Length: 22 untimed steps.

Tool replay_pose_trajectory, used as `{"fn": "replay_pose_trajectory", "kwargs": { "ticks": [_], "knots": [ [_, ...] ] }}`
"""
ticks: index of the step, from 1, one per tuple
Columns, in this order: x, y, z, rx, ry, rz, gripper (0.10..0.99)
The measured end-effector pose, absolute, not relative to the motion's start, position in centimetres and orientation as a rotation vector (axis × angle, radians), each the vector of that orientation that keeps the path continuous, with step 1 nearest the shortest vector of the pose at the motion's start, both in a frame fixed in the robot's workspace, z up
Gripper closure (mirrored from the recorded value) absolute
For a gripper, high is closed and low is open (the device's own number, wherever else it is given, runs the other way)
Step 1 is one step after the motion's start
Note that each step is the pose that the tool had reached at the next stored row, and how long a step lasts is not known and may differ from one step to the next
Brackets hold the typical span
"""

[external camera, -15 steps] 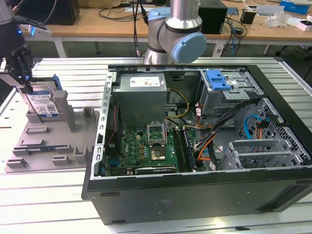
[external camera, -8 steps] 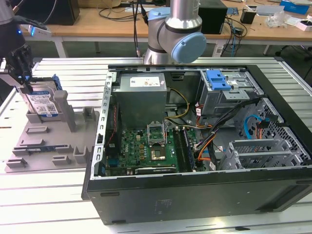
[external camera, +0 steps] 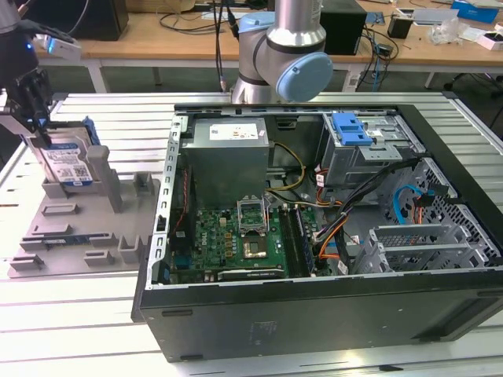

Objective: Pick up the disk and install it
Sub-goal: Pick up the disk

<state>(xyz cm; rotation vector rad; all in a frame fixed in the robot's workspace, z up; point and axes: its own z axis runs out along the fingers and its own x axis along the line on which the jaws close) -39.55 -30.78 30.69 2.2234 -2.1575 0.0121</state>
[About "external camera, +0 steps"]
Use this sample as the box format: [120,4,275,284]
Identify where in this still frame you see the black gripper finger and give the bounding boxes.
[16,76,37,129]
[30,68,53,147]

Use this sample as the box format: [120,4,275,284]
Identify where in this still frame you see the hard disk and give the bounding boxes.
[23,115,99,193]

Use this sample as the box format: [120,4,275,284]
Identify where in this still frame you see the blue SATA wire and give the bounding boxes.
[392,184,449,225]

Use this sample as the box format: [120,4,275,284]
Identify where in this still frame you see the orange black power wire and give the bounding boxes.
[411,195,428,225]

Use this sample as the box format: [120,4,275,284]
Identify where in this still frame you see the metal disk bay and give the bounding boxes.
[353,223,492,276]

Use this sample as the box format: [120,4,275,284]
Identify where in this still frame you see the large black box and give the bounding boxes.
[15,0,130,42]

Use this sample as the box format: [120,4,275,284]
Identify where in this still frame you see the wooden desk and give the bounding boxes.
[0,0,503,93]

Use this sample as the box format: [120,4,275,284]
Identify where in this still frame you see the grey plastic parts rack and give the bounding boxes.
[6,145,162,280]

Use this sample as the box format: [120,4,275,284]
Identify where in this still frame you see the RAM stick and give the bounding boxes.
[42,234,95,247]

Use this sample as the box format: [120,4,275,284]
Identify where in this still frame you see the brown cardboard piece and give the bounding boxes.
[127,0,196,13]

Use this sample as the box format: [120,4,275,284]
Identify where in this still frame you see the black case fan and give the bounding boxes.
[171,163,196,241]

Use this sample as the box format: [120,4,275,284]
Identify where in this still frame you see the grey power supply unit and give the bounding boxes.
[181,117,276,197]

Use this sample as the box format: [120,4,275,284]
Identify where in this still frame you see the blue VGA port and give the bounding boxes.
[172,254,194,272]

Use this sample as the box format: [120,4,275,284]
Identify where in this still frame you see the green Dell motherboard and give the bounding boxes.
[168,206,327,284]

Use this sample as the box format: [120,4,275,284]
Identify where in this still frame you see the CPU socket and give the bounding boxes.
[241,233,268,260]

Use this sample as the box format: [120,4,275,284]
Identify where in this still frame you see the black graphics card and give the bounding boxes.
[218,268,285,280]

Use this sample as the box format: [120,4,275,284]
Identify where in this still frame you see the black RAM slot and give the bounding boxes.
[279,207,299,276]
[285,207,305,276]
[291,207,311,276]

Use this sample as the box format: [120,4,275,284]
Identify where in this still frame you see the blue plastic drive latch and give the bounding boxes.
[332,112,373,147]

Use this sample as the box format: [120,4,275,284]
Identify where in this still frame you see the grey metal drive cage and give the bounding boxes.
[318,112,428,201]

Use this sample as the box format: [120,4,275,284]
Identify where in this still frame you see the black tower box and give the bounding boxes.
[321,0,369,56]

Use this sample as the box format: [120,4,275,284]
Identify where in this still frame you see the black open PC case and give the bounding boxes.
[130,102,503,363]

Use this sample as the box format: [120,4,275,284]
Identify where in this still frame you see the small black box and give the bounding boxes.
[387,15,413,39]

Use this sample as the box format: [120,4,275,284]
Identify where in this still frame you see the grey flat device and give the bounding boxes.
[412,7,459,27]

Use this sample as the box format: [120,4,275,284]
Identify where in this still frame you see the clear plastic bag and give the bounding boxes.
[430,19,472,44]

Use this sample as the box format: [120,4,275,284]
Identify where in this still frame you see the blue carton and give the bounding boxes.
[451,0,503,23]

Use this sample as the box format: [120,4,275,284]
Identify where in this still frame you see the open white carton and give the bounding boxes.
[477,31,503,51]

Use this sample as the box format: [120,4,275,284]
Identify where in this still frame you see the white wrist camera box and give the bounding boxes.
[33,34,83,62]

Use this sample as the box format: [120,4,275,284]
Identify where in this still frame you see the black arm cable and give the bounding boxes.
[214,0,240,92]

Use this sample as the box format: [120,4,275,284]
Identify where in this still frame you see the metal socket cover frame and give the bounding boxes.
[237,195,269,236]

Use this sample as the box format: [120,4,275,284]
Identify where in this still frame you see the thin wire locking lever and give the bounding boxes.
[263,192,273,235]

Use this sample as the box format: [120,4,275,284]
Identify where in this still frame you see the yellow black power wires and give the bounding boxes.
[266,141,307,193]

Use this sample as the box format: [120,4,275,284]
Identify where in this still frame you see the orange flat wire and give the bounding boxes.
[318,225,347,261]

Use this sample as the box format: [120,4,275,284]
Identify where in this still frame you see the black cable bundle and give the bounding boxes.
[314,156,421,244]

